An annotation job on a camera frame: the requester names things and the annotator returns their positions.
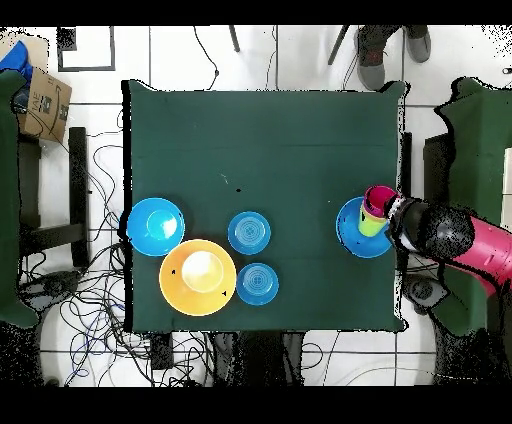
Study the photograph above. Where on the black stool frame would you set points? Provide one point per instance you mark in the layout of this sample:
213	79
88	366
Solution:
78	180

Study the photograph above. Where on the person's leg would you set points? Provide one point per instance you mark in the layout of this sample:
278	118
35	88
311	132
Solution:
376	40
416	31

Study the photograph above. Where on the dark chair leg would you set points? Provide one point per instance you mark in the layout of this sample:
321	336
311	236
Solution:
234	40
338	44

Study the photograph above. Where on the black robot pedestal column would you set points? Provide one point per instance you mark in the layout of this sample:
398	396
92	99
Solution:
260	360

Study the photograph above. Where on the green cloth on side table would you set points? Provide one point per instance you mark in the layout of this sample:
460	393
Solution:
480	140
8	200

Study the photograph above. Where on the large blue plastic bowl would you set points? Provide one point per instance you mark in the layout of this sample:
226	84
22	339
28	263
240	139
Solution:
156	226
352	240

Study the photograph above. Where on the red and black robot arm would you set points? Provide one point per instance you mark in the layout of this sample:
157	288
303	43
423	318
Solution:
448	232

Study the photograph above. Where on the large yellow plastic bowl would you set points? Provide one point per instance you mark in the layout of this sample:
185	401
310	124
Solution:
198	276

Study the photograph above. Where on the green plastic cup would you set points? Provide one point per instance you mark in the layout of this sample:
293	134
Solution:
372	228

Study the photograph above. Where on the printed cardboard box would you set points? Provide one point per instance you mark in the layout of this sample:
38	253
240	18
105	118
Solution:
44	108

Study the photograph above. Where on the plain cardboard box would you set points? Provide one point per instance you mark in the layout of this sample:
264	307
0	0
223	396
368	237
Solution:
38	52

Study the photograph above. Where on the grey shoe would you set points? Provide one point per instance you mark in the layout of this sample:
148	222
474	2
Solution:
419	50
372	74

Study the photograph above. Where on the dark green tablecloth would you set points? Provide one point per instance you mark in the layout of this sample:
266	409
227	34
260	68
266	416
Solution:
260	128

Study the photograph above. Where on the red plastic cup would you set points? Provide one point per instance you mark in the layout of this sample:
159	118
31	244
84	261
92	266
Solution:
378	198

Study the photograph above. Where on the black floor box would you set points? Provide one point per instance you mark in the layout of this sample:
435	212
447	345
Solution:
162	352

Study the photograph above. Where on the small blue flat-bottomed bowl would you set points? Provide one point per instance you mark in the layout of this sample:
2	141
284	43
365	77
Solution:
258	284
249	232

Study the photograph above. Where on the blue bag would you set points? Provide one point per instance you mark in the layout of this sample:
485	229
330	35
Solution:
16	60

